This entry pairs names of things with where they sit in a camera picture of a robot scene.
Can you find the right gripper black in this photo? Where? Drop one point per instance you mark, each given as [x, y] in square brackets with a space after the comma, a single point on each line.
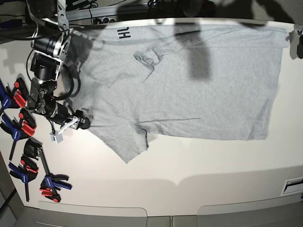
[59, 114]

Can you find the grey T-shirt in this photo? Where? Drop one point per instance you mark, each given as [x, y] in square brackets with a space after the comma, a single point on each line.
[213, 82]

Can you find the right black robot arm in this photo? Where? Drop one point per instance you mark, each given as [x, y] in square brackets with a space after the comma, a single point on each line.
[50, 43]

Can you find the blue red bar clamp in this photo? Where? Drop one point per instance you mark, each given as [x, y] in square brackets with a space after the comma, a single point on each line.
[26, 172]
[14, 98]
[23, 129]

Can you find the long bar clamp black pad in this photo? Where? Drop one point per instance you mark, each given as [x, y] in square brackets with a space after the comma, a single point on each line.
[51, 183]

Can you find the top blue red bar clamp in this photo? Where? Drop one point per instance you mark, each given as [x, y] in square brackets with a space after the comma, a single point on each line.
[14, 98]

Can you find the white label plate on table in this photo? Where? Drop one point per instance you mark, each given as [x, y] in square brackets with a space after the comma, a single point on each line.
[292, 186]

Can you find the aluminium frame rail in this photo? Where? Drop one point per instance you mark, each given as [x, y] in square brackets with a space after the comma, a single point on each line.
[76, 15]

